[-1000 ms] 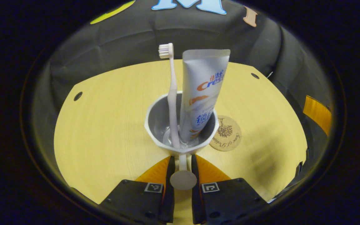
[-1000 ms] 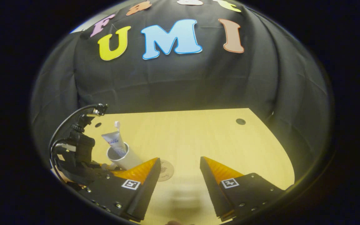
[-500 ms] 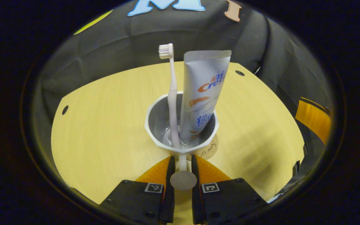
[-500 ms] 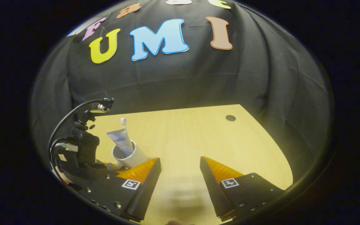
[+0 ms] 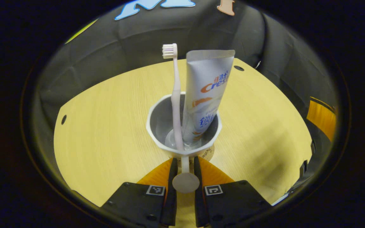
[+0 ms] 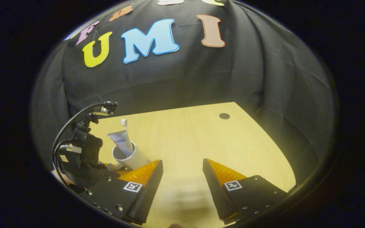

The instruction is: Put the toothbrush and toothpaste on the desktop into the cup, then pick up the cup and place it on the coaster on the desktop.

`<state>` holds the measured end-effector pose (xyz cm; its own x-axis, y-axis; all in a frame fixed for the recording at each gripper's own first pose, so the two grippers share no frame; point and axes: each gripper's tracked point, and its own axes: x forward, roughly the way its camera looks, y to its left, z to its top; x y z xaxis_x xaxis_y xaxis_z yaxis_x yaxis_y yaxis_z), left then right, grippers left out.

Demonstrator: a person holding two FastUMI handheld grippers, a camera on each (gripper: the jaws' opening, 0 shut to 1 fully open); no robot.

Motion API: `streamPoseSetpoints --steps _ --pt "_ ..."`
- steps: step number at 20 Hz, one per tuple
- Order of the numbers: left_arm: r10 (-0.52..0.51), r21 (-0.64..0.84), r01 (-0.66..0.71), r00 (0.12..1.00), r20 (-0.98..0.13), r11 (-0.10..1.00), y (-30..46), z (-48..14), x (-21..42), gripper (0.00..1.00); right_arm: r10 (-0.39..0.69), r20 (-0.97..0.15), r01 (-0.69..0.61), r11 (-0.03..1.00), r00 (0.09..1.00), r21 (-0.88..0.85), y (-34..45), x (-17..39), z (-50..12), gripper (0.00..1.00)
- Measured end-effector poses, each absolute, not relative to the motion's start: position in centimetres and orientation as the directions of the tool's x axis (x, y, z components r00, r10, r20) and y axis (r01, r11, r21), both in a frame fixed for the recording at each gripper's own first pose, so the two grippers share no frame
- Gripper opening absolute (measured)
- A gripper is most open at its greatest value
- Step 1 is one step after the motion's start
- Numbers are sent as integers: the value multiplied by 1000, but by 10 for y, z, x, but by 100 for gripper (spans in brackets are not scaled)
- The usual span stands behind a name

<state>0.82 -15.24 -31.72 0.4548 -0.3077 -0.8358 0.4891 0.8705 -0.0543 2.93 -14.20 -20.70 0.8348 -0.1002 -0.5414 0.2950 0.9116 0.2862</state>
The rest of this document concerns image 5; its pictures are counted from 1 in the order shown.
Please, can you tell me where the white toothpaste tube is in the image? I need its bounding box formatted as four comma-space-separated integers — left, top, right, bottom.
182, 50, 235, 146

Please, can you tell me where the wooden desktop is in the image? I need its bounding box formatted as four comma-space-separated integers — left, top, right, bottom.
53, 58, 313, 228

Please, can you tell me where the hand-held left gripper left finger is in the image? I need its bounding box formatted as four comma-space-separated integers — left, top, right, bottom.
100, 157, 178, 228

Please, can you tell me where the round brown coaster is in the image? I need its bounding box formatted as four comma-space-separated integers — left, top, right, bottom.
198, 145, 215, 161

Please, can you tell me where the pale pink toothbrush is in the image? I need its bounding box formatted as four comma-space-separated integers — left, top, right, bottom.
162, 43, 185, 151

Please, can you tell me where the grey cup with handle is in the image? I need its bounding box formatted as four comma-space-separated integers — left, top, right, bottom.
146, 92, 223, 194

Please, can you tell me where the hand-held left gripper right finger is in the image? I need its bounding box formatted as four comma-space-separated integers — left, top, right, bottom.
194, 156, 272, 228

